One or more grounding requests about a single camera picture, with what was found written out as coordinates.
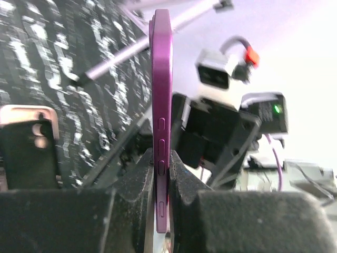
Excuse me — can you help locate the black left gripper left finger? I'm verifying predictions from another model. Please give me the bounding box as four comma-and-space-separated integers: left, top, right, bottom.
1, 149, 154, 252

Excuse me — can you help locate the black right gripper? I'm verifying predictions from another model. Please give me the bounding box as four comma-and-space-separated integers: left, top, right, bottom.
171, 93, 261, 190

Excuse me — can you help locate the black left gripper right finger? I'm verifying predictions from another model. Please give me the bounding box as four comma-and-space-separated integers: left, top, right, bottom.
170, 151, 336, 252

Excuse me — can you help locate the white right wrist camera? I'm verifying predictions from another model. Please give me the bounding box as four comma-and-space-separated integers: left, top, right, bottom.
195, 36, 260, 90

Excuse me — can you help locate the pink phone case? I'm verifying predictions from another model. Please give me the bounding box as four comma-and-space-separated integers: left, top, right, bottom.
1, 105, 61, 191

